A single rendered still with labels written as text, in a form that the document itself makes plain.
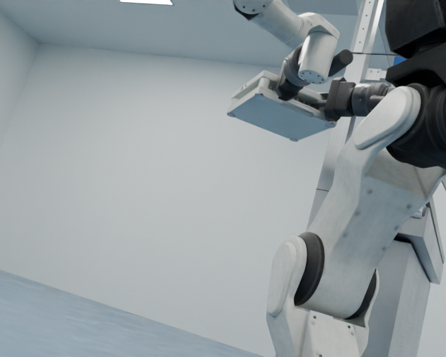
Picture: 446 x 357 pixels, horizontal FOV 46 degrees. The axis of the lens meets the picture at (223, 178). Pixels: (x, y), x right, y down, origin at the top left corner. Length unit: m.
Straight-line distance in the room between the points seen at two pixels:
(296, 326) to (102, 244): 5.07
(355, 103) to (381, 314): 0.78
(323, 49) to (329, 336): 0.60
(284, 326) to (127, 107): 5.49
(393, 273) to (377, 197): 0.94
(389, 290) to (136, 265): 4.12
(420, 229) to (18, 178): 5.68
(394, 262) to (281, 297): 0.94
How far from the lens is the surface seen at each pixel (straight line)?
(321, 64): 1.19
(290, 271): 0.99
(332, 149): 1.80
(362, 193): 0.94
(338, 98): 1.43
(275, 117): 1.53
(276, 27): 1.12
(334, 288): 1.00
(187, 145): 5.79
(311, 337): 0.97
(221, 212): 5.42
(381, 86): 1.39
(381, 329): 1.87
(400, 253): 1.89
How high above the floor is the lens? 0.52
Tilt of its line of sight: 11 degrees up
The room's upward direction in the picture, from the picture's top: 16 degrees clockwise
